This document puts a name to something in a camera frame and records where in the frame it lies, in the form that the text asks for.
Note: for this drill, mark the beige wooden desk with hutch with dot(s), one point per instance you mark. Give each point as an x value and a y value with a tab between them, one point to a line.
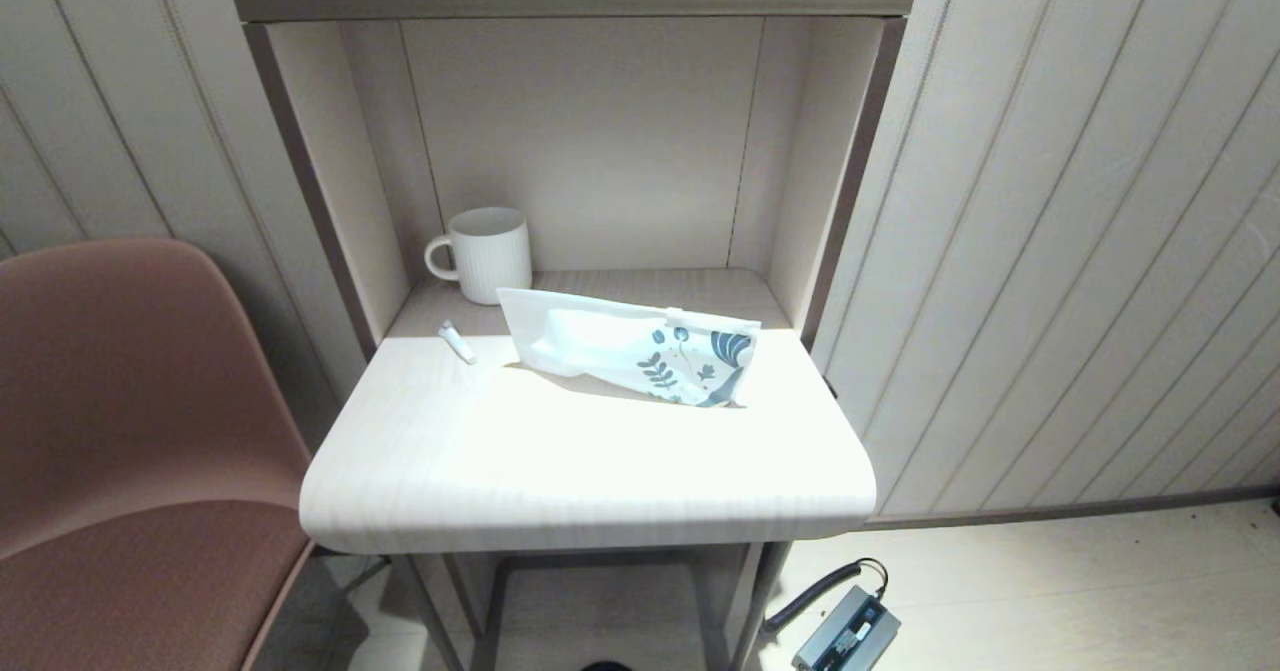
600	151

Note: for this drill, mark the white ribbed ceramic mug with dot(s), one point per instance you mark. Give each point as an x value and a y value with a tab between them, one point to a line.
490	256

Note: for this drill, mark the small white toothpaste tube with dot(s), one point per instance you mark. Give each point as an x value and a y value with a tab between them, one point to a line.
457	343

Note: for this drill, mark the black round robot part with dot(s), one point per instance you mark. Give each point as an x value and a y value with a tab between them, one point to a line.
606	666

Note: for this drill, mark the brown skirting board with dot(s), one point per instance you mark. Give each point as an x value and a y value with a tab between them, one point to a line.
1050	509

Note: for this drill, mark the grey power adapter box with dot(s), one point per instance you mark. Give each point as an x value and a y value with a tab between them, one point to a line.
845	636

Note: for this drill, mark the pink-brown upholstered chair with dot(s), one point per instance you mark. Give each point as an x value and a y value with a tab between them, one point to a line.
130	401

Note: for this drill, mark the white floral zip pouch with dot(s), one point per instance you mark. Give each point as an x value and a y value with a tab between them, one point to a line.
600	341

